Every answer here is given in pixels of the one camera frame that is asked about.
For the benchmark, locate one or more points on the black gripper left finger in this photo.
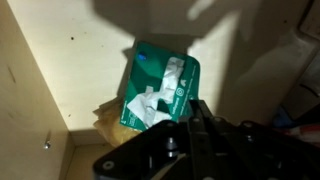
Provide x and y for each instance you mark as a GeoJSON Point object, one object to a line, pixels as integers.
{"type": "Point", "coordinates": [196, 140]}

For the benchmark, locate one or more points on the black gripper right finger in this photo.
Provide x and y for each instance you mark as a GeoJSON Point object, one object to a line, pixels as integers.
{"type": "Point", "coordinates": [218, 146]}

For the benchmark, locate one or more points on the open wooden drawer, white front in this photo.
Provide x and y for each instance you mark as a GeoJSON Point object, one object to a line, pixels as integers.
{"type": "Point", "coordinates": [66, 66]}

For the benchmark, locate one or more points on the metal screw in drawer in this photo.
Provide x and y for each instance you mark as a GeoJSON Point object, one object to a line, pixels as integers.
{"type": "Point", "coordinates": [47, 145]}

